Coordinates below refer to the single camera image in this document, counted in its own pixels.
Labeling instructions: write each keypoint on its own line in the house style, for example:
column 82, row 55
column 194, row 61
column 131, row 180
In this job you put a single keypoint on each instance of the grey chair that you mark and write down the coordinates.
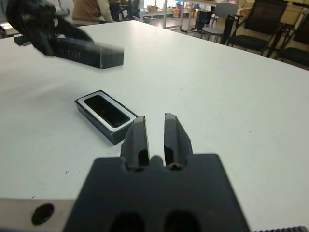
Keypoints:
column 227, row 9

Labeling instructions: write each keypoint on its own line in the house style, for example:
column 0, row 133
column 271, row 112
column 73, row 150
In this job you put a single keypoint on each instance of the white-legged desk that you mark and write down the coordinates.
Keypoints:
column 166, row 17

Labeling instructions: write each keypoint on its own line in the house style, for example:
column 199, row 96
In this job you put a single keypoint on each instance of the black office chair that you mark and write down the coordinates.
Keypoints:
column 125, row 9

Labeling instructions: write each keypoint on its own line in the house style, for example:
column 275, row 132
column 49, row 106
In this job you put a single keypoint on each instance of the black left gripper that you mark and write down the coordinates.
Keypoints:
column 31, row 19

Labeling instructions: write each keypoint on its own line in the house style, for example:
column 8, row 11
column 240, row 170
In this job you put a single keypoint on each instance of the light wooden cabinet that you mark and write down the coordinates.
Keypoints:
column 289, row 14

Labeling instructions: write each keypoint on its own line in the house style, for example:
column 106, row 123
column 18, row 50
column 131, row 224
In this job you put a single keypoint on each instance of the person in brown vest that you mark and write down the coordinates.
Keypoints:
column 84, row 9

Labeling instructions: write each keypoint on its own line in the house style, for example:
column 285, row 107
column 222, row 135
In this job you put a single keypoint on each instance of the small cardboard box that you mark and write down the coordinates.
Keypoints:
column 152, row 9

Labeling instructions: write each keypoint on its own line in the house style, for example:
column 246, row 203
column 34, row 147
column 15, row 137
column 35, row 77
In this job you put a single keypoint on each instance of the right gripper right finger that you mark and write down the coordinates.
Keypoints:
column 176, row 137

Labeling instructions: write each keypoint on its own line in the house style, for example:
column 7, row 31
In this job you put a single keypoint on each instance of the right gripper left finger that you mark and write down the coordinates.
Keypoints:
column 136, row 142

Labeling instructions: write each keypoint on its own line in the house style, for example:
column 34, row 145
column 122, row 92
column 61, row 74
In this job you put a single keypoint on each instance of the black box base white insert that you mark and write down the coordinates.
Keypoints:
column 96, row 120

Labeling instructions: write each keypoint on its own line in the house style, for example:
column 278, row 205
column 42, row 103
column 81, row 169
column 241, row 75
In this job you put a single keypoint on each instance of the black box lid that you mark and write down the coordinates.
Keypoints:
column 96, row 55

